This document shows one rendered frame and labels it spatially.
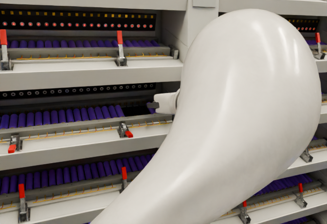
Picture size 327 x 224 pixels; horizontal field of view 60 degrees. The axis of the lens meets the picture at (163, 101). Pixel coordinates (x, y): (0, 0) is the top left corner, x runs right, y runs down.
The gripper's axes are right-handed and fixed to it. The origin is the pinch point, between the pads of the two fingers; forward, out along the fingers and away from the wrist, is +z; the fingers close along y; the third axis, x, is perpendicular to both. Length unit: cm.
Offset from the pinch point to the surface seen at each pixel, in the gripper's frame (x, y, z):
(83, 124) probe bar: 3.8, 21.7, 5.0
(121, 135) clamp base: 7.6, 12.3, 1.5
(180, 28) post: -21.0, -6.7, -0.1
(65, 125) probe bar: 3.7, 26.2, 5.2
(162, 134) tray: 8.6, 0.7, 1.4
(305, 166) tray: 28, -56, 6
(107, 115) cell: 2.2, 14.5, 8.6
